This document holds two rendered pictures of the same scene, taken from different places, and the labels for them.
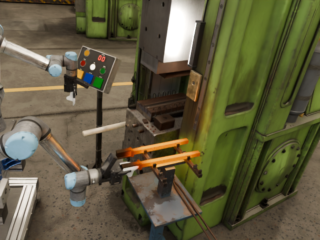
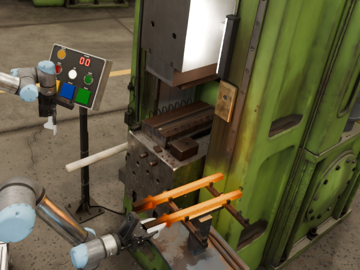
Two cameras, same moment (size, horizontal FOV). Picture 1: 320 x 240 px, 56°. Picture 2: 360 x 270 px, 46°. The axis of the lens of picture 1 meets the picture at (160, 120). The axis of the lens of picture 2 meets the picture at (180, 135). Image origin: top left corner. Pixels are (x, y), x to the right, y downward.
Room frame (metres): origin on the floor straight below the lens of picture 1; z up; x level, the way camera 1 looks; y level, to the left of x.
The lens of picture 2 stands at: (0.08, 0.21, 2.18)
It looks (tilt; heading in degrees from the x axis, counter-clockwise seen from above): 34 degrees down; 353
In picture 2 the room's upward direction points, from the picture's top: 8 degrees clockwise
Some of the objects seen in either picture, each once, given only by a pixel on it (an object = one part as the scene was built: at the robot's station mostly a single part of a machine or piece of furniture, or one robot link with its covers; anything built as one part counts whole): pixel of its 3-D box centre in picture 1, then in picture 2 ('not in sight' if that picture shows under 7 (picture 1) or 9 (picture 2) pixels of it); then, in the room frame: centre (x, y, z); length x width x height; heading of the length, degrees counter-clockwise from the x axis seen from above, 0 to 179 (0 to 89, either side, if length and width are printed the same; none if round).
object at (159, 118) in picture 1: (164, 122); (184, 148); (1.75, -0.03, 0.95); 0.12 x 0.08 x 0.06; 128
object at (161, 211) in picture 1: (163, 194); (195, 250); (1.32, -0.08, 0.71); 0.40 x 0.30 x 0.02; 31
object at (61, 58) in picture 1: (55, 62); (24, 77); (1.82, 0.73, 1.23); 0.11 x 0.11 x 0.08; 20
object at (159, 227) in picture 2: (130, 172); (156, 232); (1.19, 0.11, 0.96); 0.09 x 0.03 x 0.06; 116
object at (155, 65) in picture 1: (175, 58); (192, 60); (1.98, -0.04, 1.32); 0.42 x 0.20 x 0.10; 128
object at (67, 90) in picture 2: (88, 78); (68, 91); (2.13, 0.59, 1.01); 0.07 x 0.05 x 0.07; 63
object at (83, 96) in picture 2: (98, 82); (83, 96); (2.09, 0.50, 1.01); 0.07 x 0.05 x 0.07; 63
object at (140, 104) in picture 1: (167, 105); (184, 121); (1.98, -0.04, 0.96); 0.42 x 0.20 x 0.09; 128
